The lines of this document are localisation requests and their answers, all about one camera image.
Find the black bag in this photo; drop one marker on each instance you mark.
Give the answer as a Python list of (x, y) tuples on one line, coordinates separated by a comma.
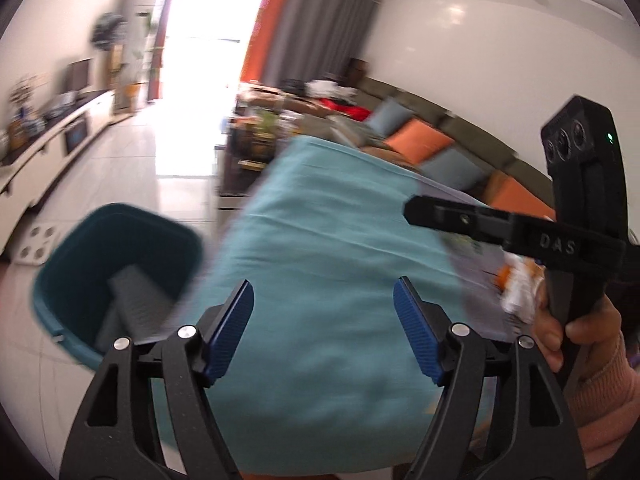
[(296, 87)]

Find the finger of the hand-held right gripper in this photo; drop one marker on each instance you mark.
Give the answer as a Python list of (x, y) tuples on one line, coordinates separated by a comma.
[(450, 215)]

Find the grey curtain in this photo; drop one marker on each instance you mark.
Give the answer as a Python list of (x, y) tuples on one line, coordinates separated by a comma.
[(325, 30)]

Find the person's right hand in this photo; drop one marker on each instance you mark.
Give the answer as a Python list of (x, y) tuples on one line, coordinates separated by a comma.
[(595, 327)]

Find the small blue cushion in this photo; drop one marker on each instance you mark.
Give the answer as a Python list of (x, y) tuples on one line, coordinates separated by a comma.
[(389, 116)]

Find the green sofa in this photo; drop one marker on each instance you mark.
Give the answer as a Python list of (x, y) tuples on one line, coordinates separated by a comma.
[(480, 140)]

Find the white standing air conditioner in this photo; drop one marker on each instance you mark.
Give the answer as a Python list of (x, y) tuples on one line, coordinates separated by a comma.
[(147, 35)]

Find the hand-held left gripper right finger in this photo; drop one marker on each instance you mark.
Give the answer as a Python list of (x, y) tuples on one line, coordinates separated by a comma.
[(415, 330)]

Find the grey garment in basket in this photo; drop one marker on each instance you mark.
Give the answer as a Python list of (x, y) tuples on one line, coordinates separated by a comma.
[(135, 300)]

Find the orange curtain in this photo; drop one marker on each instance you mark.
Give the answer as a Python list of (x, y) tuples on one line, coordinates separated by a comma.
[(265, 30)]

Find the flower vase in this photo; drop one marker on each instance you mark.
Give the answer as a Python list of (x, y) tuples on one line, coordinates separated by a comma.
[(24, 102)]

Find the dark coffee table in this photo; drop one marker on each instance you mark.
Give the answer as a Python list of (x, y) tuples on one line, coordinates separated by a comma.
[(250, 145)]

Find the white clothes pile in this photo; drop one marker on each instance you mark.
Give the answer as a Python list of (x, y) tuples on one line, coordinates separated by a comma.
[(327, 88)]

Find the white orange crumpled wrapper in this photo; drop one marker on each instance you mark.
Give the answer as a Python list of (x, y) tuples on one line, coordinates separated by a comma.
[(520, 285)]

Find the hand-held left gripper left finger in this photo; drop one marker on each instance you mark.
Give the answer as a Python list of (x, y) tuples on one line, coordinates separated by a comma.
[(230, 330)]

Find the dark brown boxes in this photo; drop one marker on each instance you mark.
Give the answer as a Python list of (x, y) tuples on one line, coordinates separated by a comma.
[(358, 71)]

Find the red cloth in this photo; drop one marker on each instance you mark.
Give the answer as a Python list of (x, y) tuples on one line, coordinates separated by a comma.
[(345, 109)]

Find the teal plastic bucket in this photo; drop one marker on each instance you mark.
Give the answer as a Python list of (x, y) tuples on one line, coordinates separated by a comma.
[(75, 270)]

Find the coat rack with clothes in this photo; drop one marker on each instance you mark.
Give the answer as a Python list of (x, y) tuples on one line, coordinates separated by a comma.
[(107, 30)]

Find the large blue cushion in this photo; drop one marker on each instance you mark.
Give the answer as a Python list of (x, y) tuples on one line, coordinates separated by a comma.
[(452, 170)]

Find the teal grey printed tablecloth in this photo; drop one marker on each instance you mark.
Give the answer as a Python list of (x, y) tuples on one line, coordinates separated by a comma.
[(320, 260)]

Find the white black TV cabinet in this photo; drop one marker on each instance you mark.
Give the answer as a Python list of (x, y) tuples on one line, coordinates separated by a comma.
[(55, 140)]

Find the black monitor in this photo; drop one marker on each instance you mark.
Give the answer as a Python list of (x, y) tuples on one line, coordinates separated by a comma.
[(80, 76)]

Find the orange cushion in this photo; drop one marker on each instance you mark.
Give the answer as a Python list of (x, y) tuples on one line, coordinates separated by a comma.
[(419, 142), (520, 197)]

